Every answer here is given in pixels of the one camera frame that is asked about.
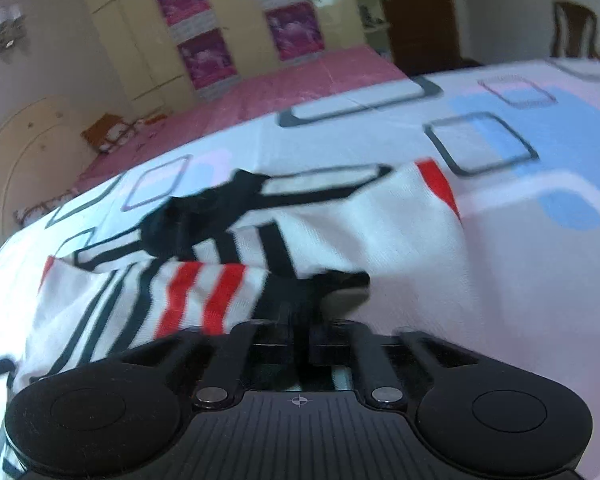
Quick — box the dark wooden door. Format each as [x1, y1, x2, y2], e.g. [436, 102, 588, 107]
[381, 0, 460, 76]

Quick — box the cream corner shelf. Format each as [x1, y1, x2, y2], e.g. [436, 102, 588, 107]
[355, 0, 393, 62]

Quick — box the brown floral pillow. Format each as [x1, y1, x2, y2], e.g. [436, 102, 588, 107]
[14, 188, 79, 228]

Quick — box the patterned white blue bedsheet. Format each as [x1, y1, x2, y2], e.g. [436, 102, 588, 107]
[0, 60, 600, 479]

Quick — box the pink bed cover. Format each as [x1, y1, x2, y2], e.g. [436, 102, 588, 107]
[72, 46, 406, 194]

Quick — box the striped white black red garment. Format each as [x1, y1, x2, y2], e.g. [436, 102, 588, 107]
[0, 158, 470, 480]

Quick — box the cream bed headboard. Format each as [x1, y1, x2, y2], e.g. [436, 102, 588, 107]
[0, 96, 96, 247]

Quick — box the dark wooden chair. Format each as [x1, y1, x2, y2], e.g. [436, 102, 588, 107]
[550, 0, 598, 58]

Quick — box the cream wardrobe with purple panels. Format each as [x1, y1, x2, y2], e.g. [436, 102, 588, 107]
[85, 0, 365, 116]

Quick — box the orange patterned pillow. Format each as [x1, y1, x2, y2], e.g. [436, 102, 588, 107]
[81, 114, 136, 155]

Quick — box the wall lamp fixture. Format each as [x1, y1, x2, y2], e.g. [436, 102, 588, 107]
[0, 3, 30, 63]

